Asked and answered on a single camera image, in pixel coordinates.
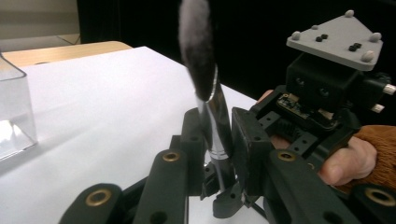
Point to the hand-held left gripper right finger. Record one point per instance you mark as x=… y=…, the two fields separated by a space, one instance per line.
x=252 y=149

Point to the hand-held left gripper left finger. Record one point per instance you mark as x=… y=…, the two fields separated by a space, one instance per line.
x=194 y=149

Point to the black curtain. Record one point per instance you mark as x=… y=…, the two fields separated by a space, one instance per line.
x=249 y=46

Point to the fluffy black makeup brush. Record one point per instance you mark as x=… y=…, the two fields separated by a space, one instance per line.
x=218 y=124

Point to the wooden table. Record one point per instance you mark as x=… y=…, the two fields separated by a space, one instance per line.
x=62 y=53

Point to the clear plastic organizer box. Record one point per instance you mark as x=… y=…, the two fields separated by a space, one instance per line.
x=15 y=118

